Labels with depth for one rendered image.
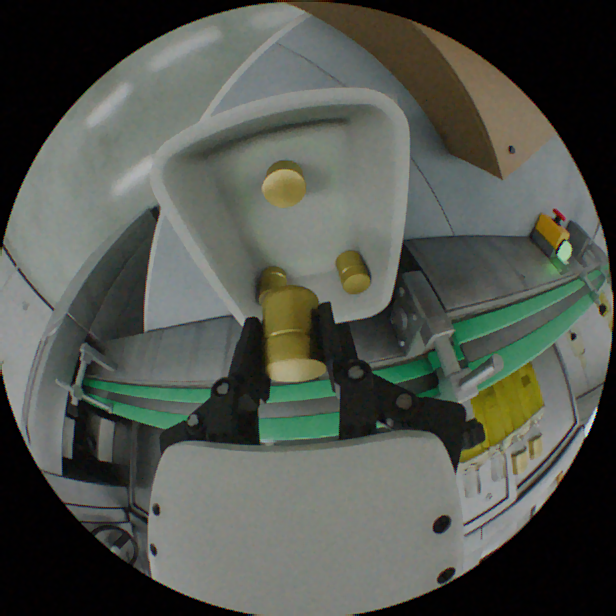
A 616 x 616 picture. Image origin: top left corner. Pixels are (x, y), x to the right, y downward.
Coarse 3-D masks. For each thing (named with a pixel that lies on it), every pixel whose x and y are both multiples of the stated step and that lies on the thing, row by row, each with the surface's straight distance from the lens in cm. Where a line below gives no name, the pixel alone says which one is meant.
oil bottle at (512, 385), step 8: (512, 376) 43; (504, 384) 41; (512, 384) 42; (520, 384) 44; (504, 392) 41; (512, 392) 42; (520, 392) 43; (512, 400) 41; (520, 400) 43; (512, 408) 41; (520, 408) 43; (528, 408) 45; (512, 416) 41; (520, 416) 43; (528, 416) 44; (512, 424) 42; (520, 424) 42; (528, 424) 44; (520, 432) 43; (512, 440) 43; (520, 440) 45
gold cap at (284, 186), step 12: (276, 168) 16; (288, 168) 16; (300, 168) 20; (264, 180) 16; (276, 180) 16; (288, 180) 16; (300, 180) 16; (264, 192) 16; (276, 192) 16; (288, 192) 16; (300, 192) 16; (276, 204) 17; (288, 204) 17
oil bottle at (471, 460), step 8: (472, 400) 35; (480, 408) 36; (480, 416) 36; (488, 440) 37; (472, 448) 35; (480, 448) 36; (488, 448) 37; (464, 456) 35; (472, 456) 35; (480, 456) 36; (488, 456) 38; (464, 464) 35; (472, 464) 36; (480, 464) 37; (464, 472) 37; (472, 472) 38
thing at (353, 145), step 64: (192, 128) 14; (256, 128) 18; (320, 128) 20; (384, 128) 15; (192, 192) 18; (256, 192) 21; (320, 192) 21; (384, 192) 17; (192, 256) 17; (256, 256) 25; (320, 256) 25; (384, 256) 19
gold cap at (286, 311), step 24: (288, 288) 11; (264, 312) 11; (288, 312) 10; (312, 312) 10; (264, 336) 10; (288, 336) 9; (312, 336) 9; (264, 360) 9; (288, 360) 9; (312, 360) 9
